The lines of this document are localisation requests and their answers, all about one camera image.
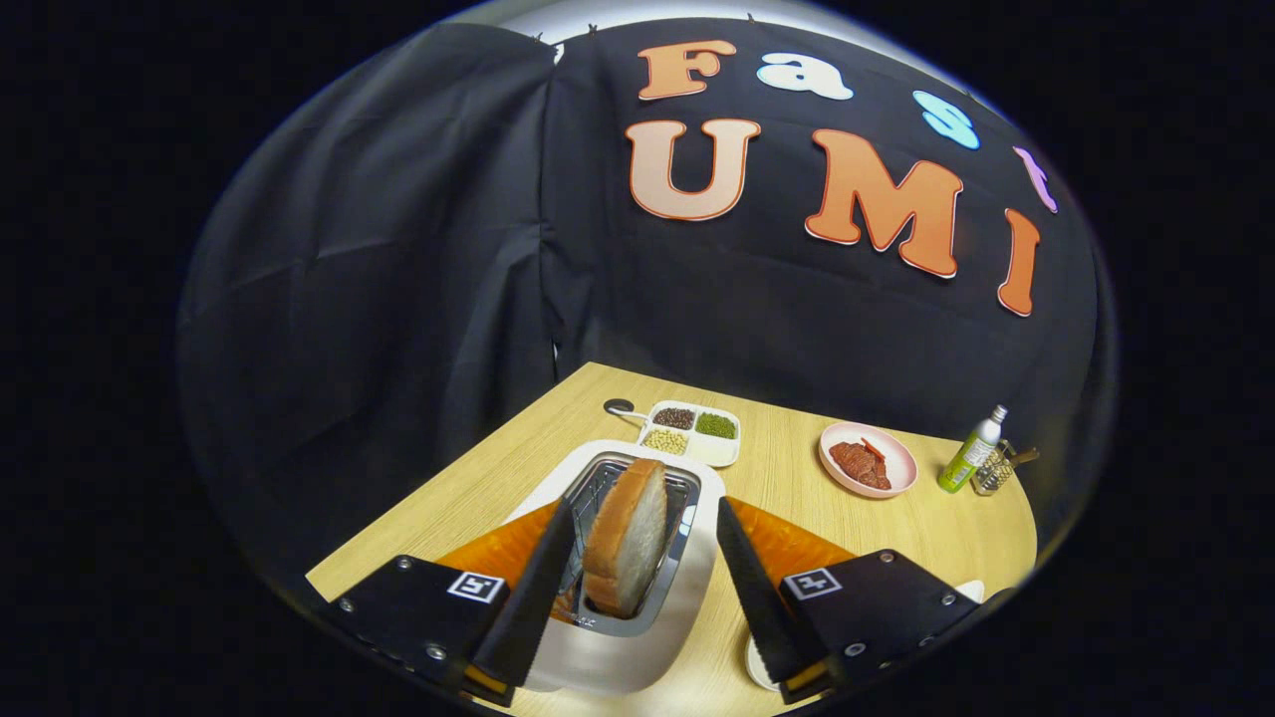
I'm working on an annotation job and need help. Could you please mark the white divided condiment dish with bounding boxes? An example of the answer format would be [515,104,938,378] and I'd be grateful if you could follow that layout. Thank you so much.
[637,399,742,468]

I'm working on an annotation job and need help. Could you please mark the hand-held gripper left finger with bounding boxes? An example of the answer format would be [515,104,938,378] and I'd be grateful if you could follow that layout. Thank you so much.
[327,498,577,708]

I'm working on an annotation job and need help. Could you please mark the round white plate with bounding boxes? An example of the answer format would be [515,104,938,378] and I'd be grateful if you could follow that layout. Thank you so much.
[746,637,788,693]

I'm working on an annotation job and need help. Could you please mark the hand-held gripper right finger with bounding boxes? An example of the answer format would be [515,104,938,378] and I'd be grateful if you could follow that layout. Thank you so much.
[715,496,982,705]

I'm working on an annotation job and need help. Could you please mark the white toaster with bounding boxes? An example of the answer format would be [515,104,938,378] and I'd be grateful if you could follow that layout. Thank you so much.
[503,439,726,695]

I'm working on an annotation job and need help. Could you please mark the red meat pieces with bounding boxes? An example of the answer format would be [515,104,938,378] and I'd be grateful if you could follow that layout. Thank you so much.
[829,438,893,491]

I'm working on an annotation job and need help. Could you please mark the toasted bread slice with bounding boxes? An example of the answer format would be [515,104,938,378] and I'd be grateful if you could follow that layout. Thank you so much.
[582,458,669,619]

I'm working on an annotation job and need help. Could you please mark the pink plate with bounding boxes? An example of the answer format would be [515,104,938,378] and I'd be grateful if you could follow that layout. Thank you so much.
[819,421,918,499]

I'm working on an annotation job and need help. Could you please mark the green label metal bottle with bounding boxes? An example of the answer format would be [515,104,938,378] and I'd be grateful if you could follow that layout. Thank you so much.
[937,404,1009,494]

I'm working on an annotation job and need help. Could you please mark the metal wire cutlery holder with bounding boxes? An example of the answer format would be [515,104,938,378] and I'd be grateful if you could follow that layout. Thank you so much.
[971,438,1019,496]

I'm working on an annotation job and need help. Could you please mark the black backdrop cloth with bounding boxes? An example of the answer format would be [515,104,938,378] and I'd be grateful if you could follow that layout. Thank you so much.
[177,18,1117,598]

